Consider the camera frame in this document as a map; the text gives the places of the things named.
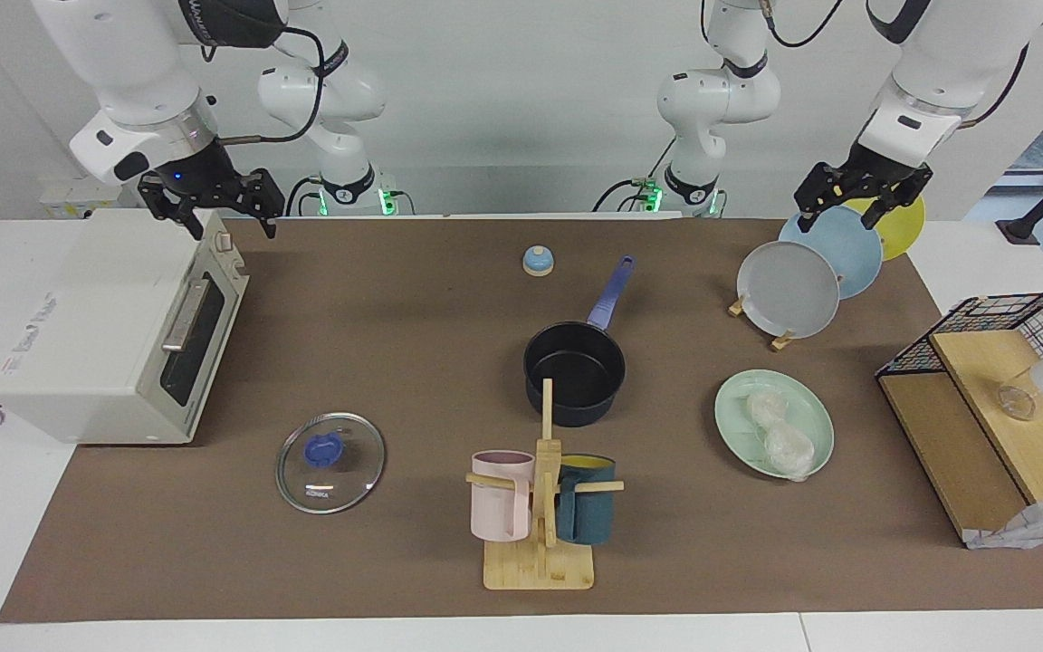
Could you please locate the wooden mug tree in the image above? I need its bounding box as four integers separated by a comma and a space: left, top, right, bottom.
465, 379, 625, 591

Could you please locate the clear drinking glass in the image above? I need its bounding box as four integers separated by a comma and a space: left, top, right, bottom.
997, 380, 1038, 422

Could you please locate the yellow plate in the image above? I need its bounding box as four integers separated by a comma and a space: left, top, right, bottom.
843, 193, 926, 262

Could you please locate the glass lid blue knob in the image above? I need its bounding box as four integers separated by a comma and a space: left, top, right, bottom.
275, 412, 387, 515

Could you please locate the dark teal mug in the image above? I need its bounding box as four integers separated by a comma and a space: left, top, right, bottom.
555, 455, 617, 545

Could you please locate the white toaster oven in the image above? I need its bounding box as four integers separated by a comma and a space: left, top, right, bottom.
0, 210, 251, 446

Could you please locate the white power strip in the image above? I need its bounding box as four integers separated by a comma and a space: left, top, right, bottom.
40, 177, 138, 218

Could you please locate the crumpled white bag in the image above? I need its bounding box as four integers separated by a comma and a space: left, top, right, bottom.
965, 492, 1043, 551

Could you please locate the brown table mat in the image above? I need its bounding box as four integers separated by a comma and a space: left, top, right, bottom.
0, 217, 1043, 624

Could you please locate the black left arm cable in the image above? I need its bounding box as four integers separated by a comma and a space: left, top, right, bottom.
761, 0, 848, 49

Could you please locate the black pot blue handle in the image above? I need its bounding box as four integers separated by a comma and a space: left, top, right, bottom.
523, 255, 636, 428

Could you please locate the black wire basket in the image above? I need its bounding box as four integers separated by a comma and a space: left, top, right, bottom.
876, 292, 1043, 436

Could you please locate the wooden plate rack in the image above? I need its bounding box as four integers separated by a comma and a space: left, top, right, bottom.
727, 294, 799, 352

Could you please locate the light blue plate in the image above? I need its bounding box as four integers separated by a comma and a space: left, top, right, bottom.
778, 206, 885, 300

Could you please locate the grey plate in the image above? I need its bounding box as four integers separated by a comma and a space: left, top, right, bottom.
736, 241, 841, 340

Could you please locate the wooden shelf box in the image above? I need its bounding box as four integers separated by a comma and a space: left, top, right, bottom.
879, 331, 1043, 544

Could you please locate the light green plate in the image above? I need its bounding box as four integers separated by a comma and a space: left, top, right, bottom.
713, 369, 836, 481

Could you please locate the pink mug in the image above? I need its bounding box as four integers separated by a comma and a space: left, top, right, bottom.
470, 450, 536, 542

